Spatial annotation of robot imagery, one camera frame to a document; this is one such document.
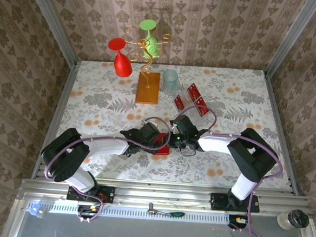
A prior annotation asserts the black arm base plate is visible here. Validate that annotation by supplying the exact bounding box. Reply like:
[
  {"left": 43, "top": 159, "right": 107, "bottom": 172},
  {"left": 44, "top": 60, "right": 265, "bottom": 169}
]
[
  {"left": 210, "top": 192, "right": 261, "bottom": 214},
  {"left": 65, "top": 183, "right": 116, "bottom": 205}
]

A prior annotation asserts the red wine glass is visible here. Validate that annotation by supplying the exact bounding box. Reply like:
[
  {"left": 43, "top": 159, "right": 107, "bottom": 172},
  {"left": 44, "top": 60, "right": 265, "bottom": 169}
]
[{"left": 106, "top": 37, "right": 135, "bottom": 78}]

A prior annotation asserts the gold wire rack wooden base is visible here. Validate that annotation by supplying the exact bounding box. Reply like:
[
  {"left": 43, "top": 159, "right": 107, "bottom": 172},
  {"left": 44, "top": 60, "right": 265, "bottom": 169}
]
[{"left": 117, "top": 24, "right": 174, "bottom": 107}]

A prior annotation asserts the aluminium side rail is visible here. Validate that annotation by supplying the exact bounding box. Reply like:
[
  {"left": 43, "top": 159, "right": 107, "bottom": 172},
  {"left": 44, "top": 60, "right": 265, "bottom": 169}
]
[
  {"left": 31, "top": 58, "right": 79, "bottom": 182},
  {"left": 255, "top": 71, "right": 308, "bottom": 196}
]

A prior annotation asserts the cup with black lid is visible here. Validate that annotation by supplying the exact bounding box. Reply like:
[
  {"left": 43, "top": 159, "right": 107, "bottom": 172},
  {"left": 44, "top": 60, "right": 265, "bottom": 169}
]
[{"left": 275, "top": 208, "right": 311, "bottom": 232}]

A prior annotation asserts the clear glass cup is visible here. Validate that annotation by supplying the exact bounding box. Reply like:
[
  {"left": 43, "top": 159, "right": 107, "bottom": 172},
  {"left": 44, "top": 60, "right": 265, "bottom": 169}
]
[{"left": 161, "top": 69, "right": 180, "bottom": 95}]

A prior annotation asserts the floral tablecloth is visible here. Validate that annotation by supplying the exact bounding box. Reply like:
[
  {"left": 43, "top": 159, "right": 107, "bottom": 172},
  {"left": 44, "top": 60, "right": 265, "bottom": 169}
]
[{"left": 52, "top": 56, "right": 300, "bottom": 192}]

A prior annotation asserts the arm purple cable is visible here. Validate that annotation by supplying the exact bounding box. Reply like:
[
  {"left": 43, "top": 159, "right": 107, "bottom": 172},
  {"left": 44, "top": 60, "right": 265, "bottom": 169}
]
[
  {"left": 41, "top": 109, "right": 174, "bottom": 229},
  {"left": 167, "top": 104, "right": 287, "bottom": 237}
]

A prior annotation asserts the red card box tray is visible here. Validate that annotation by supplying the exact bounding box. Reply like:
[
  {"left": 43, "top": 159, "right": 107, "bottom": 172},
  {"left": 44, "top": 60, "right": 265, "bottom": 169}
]
[{"left": 152, "top": 131, "right": 173, "bottom": 157}]

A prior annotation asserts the clear acrylic card stand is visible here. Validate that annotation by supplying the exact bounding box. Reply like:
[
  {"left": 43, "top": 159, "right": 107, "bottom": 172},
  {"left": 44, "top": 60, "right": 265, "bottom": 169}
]
[{"left": 172, "top": 81, "right": 213, "bottom": 122}]

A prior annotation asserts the black connector board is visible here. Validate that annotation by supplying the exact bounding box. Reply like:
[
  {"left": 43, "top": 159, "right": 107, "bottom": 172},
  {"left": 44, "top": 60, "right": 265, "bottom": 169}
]
[
  {"left": 227, "top": 214, "right": 251, "bottom": 232},
  {"left": 76, "top": 203, "right": 103, "bottom": 221}
]

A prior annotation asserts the aluminium frame post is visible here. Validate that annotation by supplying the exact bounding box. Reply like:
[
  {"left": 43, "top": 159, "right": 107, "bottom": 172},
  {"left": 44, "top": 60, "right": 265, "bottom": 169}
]
[
  {"left": 18, "top": 0, "right": 82, "bottom": 68},
  {"left": 263, "top": 0, "right": 316, "bottom": 81}
]

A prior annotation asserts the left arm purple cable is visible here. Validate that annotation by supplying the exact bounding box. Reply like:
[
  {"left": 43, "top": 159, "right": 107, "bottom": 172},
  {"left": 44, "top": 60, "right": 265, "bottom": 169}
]
[{"left": 41, "top": 109, "right": 174, "bottom": 229}]

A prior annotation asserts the grey metal tray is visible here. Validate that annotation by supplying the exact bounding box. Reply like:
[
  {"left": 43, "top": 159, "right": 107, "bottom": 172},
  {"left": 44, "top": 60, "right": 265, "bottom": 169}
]
[{"left": 2, "top": 199, "right": 316, "bottom": 237}]

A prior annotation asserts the slotted cable duct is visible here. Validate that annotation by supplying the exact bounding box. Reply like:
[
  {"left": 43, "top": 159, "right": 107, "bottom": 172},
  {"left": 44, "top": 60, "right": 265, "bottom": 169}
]
[{"left": 47, "top": 200, "right": 232, "bottom": 227}]

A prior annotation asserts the red gold-print card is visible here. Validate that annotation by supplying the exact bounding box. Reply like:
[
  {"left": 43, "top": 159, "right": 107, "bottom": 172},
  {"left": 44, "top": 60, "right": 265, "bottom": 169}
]
[
  {"left": 173, "top": 94, "right": 187, "bottom": 111},
  {"left": 195, "top": 97, "right": 212, "bottom": 118},
  {"left": 186, "top": 83, "right": 203, "bottom": 100}
]

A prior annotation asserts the aluminium front rail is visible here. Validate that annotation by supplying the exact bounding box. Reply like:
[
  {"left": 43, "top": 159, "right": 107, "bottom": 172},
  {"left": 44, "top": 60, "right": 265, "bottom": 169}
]
[{"left": 16, "top": 171, "right": 315, "bottom": 221}]

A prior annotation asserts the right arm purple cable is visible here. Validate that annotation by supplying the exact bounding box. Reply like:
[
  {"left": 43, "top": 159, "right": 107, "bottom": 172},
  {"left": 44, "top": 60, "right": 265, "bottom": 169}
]
[{"left": 167, "top": 104, "right": 287, "bottom": 237}]

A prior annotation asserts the green wine glass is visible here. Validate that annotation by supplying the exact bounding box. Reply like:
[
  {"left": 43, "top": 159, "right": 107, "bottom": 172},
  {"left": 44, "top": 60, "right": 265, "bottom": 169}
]
[{"left": 137, "top": 18, "right": 165, "bottom": 59}]

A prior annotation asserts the ratchet wrench green handle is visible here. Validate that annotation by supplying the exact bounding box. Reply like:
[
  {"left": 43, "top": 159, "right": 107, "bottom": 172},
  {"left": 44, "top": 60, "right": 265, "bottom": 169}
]
[{"left": 147, "top": 202, "right": 187, "bottom": 219}]

